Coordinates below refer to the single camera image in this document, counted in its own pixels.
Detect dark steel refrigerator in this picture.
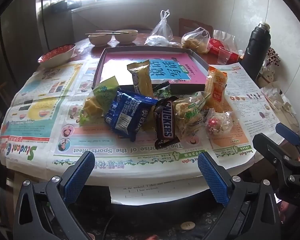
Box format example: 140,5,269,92
0,0,74,60

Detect wrapped disposable chopsticks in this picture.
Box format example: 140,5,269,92
261,90,288,108

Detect tied clear plastic bag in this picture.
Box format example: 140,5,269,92
150,9,174,43

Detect clear round cracker packet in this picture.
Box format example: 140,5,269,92
172,91,212,124
177,117,208,138

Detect curved wooden chair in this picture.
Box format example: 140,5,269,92
0,82,15,110

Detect white cat figurine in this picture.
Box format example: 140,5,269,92
256,66,275,85

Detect red patterned bowl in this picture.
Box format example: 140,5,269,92
37,44,77,68

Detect clear red candy packet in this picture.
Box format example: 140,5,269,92
205,108,238,138

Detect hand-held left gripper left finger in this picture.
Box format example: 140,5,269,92
13,151,95,240

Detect dark shallow cardboard box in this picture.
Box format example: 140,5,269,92
92,45,210,93

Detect small beige bowl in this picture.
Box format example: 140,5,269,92
88,33,112,47

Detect orange rice cracker packet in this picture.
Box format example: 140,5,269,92
204,66,228,113

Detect crumpled translucent plastic bag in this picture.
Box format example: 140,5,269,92
145,35,169,47

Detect dark green pea packet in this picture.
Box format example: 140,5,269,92
154,82,172,100

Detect white crumpled bag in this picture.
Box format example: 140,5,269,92
260,82,300,125

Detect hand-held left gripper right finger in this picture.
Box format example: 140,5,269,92
197,152,282,240

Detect brown spotted ornament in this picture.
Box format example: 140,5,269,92
266,47,280,67

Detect white paper sheet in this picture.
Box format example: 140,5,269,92
109,177,225,204

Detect white text newspaper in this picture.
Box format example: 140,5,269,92
209,62,287,147

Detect yellow-green snack packet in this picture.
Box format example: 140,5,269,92
79,76,120,127

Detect dark floral garment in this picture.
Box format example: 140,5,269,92
67,186,243,240

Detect brown chocolate bar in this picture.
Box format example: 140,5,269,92
153,95,180,148

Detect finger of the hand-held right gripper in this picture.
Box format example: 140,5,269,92
275,123,300,160
252,133,300,183

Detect colourful newspaper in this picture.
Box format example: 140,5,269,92
0,60,255,187

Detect black thermos flask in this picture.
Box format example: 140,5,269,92
240,23,272,80

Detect large beige bowl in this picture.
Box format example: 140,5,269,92
114,29,139,43

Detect red tissue pack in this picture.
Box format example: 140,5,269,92
207,30,244,64

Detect blue cookie packet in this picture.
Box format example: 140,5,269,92
104,88,158,142

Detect clear plastic cup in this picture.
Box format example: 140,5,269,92
217,47,233,65

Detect gold wafer packet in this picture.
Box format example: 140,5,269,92
127,59,154,98

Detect pink printed book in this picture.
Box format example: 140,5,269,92
100,52,207,85

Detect plastic bag of fried snacks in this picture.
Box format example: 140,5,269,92
181,27,211,53

